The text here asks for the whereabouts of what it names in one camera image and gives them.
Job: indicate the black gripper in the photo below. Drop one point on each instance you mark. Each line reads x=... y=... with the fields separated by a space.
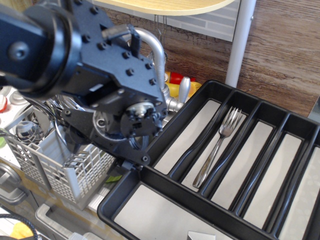
x=121 y=126

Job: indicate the silver fork carried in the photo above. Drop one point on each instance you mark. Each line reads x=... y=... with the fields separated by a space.
x=76 y=159

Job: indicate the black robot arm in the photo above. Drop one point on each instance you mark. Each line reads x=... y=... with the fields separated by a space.
x=72 y=48

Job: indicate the grey plastic cutlery basket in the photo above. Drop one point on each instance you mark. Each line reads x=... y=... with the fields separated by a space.
x=43 y=163

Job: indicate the black cutlery tray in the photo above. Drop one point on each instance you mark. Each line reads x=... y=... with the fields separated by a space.
x=264 y=183

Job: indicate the silver fork in tray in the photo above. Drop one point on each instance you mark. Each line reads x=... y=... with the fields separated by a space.
x=227 y=127

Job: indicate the green leaf toy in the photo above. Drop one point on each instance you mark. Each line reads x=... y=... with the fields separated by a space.
x=113 y=179

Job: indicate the silver toy faucet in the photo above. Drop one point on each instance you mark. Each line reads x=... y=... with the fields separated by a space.
x=175 y=95

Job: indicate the silver spoon front left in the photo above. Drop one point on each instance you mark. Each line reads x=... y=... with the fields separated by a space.
x=29 y=132

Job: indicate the red yellow toy bottle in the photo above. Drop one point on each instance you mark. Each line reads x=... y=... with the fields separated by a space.
x=175 y=78

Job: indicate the grey oven door handle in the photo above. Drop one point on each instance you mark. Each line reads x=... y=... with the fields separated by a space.
x=41 y=215

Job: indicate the hanging wire utensil handle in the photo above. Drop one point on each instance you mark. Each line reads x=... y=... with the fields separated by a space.
x=160 y=28

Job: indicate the white shelf post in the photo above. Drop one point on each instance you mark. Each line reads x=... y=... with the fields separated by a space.
x=240 y=38

